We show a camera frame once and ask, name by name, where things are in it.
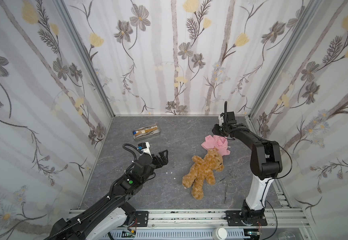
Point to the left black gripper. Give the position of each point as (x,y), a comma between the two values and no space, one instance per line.
(158,159)

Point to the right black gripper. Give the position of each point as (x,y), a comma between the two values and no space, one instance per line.
(219,129)

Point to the pink fleece bear hoodie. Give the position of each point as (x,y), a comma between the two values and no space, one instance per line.
(217,142)

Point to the brown teddy bear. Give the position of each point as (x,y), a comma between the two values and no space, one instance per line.
(203,170)

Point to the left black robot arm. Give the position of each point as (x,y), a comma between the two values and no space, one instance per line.
(113,209)

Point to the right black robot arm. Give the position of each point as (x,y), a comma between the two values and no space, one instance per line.
(265,164)

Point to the clear plastic tool box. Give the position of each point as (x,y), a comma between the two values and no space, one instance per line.
(146,132)

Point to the small black scissors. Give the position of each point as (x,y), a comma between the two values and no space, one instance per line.
(227,184)

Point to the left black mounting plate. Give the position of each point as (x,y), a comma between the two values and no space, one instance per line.
(138,219)

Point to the black mounting plate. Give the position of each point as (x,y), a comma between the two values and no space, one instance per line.
(138,219)
(237,217)

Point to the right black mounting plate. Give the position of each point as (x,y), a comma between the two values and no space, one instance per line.
(237,217)

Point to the white round cap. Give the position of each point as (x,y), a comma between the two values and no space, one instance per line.
(219,234)

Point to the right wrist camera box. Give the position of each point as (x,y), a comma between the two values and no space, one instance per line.
(222,119)

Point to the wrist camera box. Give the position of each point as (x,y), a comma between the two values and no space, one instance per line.
(144,147)
(222,119)

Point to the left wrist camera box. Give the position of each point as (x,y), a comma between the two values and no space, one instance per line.
(144,147)

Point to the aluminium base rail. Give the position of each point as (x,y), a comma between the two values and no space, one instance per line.
(283,224)

